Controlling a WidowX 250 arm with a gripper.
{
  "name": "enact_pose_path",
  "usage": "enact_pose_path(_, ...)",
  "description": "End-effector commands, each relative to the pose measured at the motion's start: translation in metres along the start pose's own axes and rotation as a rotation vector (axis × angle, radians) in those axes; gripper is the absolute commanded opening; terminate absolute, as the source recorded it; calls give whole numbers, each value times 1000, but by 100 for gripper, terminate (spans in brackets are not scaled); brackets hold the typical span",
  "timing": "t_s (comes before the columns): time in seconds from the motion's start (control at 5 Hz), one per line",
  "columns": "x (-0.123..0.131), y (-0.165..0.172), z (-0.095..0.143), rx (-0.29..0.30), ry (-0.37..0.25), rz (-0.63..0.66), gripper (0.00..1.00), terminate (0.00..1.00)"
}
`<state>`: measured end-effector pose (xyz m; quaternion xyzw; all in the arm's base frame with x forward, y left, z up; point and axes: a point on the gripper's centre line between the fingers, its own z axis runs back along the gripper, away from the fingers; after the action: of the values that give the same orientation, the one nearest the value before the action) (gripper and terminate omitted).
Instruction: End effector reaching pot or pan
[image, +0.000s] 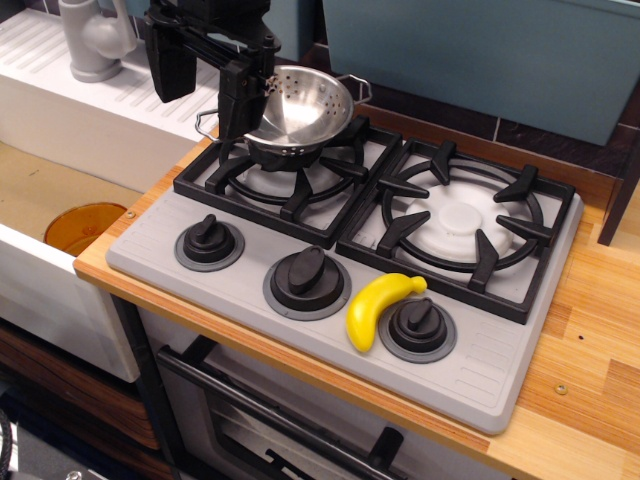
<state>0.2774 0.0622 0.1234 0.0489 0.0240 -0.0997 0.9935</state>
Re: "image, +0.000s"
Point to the grey toy stove top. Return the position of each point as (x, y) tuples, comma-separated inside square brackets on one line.
[(477, 384)]

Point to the dark wooden post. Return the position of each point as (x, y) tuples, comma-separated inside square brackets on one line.
[(626, 140)]

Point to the stainless steel colander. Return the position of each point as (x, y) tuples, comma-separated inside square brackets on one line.
[(305, 110)]

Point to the black stove knob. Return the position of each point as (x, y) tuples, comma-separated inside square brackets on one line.
[(417, 331), (307, 286), (209, 245)]

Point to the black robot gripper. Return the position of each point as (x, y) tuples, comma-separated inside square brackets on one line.
[(230, 35)]

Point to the yellow toy banana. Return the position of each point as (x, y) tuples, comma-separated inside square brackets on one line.
[(367, 306)]

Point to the black right stove knob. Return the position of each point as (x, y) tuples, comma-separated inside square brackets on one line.
[(417, 331)]

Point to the black left burner grate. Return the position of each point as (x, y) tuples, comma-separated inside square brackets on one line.
[(313, 203)]

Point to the teal range hood box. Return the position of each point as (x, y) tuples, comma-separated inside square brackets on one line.
[(567, 67)]

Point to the wooden shelf drawer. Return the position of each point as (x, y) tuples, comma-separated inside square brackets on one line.
[(94, 406)]

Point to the orange plastic plate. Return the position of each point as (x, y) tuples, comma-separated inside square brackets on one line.
[(75, 229)]

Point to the black middle stove knob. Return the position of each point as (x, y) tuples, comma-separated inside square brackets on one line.
[(307, 286)]

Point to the grey toy faucet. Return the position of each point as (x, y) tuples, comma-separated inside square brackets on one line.
[(96, 43)]

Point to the black right burner grate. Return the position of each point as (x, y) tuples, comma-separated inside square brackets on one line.
[(481, 233)]

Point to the black left stove knob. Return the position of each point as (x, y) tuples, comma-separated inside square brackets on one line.
[(209, 245)]

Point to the toy oven door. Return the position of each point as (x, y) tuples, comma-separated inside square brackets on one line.
[(253, 421)]

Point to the black burner grate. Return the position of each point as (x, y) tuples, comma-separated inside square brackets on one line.
[(481, 233), (313, 203)]

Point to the white toy sink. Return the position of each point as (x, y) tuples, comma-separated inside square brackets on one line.
[(66, 143)]

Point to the black oven door handle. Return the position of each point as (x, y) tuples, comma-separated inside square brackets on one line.
[(191, 367)]

